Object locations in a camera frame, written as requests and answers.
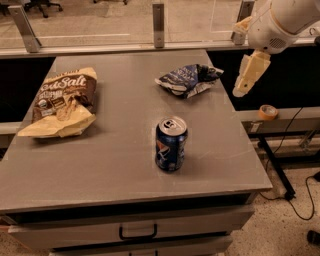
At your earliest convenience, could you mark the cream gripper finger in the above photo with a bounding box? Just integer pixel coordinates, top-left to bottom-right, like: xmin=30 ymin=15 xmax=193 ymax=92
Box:
xmin=233 ymin=50 xmax=271 ymax=97
xmin=233 ymin=16 xmax=252 ymax=36

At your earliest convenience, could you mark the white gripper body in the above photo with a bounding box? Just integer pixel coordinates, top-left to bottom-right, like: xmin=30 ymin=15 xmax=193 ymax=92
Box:
xmin=248 ymin=9 xmax=298 ymax=54

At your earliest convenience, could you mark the blue chip bag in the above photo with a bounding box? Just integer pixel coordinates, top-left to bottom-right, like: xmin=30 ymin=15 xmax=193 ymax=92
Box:
xmin=155 ymin=64 xmax=224 ymax=99

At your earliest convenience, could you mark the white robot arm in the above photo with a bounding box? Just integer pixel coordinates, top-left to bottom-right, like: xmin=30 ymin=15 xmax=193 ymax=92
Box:
xmin=233 ymin=0 xmax=320 ymax=97

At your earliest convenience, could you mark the blue pepsi can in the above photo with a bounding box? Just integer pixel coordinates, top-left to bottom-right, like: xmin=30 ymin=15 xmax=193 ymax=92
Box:
xmin=155 ymin=116 xmax=188 ymax=172

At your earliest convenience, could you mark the brown sea salt chip bag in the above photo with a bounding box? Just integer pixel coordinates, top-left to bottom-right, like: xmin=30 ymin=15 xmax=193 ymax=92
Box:
xmin=18 ymin=67 xmax=97 ymax=138

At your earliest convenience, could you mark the orange tape roll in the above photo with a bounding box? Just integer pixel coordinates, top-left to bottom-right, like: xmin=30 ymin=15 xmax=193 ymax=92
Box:
xmin=258 ymin=104 xmax=278 ymax=121

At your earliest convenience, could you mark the black table leg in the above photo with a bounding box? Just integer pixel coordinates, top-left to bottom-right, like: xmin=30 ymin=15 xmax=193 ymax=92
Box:
xmin=258 ymin=135 xmax=295 ymax=201

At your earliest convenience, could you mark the lower grey drawer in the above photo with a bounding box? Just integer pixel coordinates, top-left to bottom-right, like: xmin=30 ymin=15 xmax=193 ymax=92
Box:
xmin=49 ymin=236 xmax=232 ymax=256

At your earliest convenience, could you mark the grey drawer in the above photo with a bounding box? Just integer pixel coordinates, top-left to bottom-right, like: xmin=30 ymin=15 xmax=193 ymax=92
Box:
xmin=9 ymin=205 xmax=254 ymax=249
xmin=49 ymin=236 xmax=232 ymax=256

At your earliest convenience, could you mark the upper grey drawer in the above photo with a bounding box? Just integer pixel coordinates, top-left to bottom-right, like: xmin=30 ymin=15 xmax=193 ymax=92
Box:
xmin=9 ymin=205 xmax=254 ymax=249

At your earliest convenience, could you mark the black office chair base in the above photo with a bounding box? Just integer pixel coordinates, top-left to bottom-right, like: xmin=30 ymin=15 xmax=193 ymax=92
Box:
xmin=24 ymin=0 xmax=63 ymax=18

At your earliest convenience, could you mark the right metal railing post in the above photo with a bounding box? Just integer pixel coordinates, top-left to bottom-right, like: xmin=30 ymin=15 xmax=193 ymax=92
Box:
xmin=231 ymin=0 xmax=255 ymax=45

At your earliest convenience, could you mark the metal railing post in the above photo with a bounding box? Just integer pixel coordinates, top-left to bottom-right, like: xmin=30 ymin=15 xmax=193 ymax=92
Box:
xmin=152 ymin=3 xmax=164 ymax=48
xmin=231 ymin=0 xmax=255 ymax=45
xmin=8 ymin=5 xmax=41 ymax=53

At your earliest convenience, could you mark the black cable on floor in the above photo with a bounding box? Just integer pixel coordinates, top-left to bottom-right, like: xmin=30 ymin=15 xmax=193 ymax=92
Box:
xmin=259 ymin=106 xmax=316 ymax=222

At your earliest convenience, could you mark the middle metal railing post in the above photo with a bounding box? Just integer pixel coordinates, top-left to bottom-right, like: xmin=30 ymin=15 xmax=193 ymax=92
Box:
xmin=152 ymin=3 xmax=164 ymax=48

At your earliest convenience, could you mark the black drawer handle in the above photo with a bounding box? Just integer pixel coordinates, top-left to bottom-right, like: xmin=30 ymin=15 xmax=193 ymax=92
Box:
xmin=118 ymin=224 xmax=158 ymax=241

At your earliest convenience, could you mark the left metal railing post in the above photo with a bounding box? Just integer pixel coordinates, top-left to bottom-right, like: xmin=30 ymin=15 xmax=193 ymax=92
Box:
xmin=8 ymin=5 xmax=41 ymax=53

